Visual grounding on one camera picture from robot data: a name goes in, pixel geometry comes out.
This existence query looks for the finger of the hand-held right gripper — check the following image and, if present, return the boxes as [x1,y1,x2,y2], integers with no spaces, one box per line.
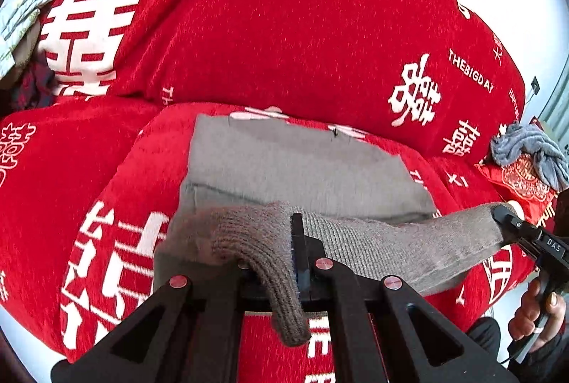
[491,204,545,252]

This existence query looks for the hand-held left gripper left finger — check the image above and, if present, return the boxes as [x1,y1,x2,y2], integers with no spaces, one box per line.
[51,261,272,383]

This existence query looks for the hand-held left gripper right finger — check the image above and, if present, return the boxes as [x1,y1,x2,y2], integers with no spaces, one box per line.
[290,213,519,383]

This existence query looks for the grey knit sweater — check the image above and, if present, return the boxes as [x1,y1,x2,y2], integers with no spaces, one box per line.
[153,114,525,348]

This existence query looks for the person's right forearm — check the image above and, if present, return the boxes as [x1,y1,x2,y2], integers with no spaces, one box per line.
[507,332,569,379]

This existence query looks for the person's right hand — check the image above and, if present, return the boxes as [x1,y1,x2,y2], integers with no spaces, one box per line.
[508,278,569,341]

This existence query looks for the red embroidered cushion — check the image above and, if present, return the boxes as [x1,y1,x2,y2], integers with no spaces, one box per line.
[475,152,558,228]

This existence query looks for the grey-blue towel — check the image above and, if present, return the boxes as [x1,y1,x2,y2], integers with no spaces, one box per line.
[490,121,569,190]

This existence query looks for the red printed sofa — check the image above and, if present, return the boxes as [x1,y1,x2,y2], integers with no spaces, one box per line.
[0,0,569,383]

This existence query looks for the dark plaid cloth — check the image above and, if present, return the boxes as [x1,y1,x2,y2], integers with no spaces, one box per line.
[9,54,58,110]

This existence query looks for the brown garment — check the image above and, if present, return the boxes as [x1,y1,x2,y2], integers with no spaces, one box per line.
[11,25,43,73]

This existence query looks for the pale grey crumpled garment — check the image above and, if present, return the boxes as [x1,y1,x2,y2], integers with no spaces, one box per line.
[0,0,58,79]

